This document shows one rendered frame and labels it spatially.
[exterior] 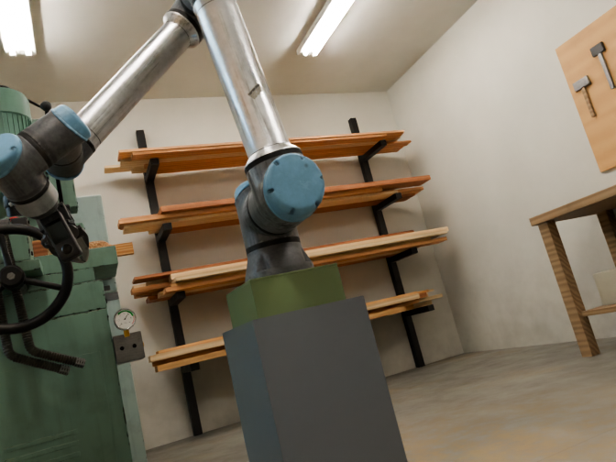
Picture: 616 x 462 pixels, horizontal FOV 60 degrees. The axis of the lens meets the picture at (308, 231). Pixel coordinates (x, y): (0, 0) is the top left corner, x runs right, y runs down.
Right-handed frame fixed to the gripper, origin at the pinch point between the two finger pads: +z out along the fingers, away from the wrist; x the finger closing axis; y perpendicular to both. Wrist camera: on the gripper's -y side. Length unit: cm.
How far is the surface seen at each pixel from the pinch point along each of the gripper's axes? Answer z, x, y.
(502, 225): 249, -259, 59
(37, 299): 20.5, 19.1, 16.2
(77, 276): 22.2, 6.9, 18.1
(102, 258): 22.9, -1.5, 20.2
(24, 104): -1, -4, 78
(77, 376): 34.1, 20.1, -5.0
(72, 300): 24.6, 11.2, 12.8
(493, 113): 186, -293, 114
